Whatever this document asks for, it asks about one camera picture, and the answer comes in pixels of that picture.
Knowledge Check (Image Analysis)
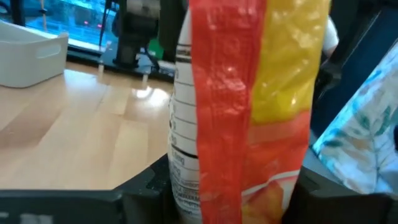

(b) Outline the black metal table frame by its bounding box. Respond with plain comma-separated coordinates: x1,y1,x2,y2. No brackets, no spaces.
67,46,175,83

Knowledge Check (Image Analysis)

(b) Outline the orange Maruchan ramen packet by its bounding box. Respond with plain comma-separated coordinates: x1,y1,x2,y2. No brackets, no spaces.
167,0,332,224

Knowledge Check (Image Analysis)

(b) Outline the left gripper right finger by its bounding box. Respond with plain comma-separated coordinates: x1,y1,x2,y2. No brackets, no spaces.
281,166,398,224

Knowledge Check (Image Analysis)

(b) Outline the teal-patterned white cloth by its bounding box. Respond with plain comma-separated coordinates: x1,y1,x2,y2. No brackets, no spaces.
312,42,398,196

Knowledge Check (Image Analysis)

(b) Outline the grey plastic bin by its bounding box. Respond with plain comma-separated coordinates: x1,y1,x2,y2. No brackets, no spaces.
0,20,70,89

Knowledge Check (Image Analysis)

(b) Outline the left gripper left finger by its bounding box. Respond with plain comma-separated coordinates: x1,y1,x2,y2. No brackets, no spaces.
115,154,184,224

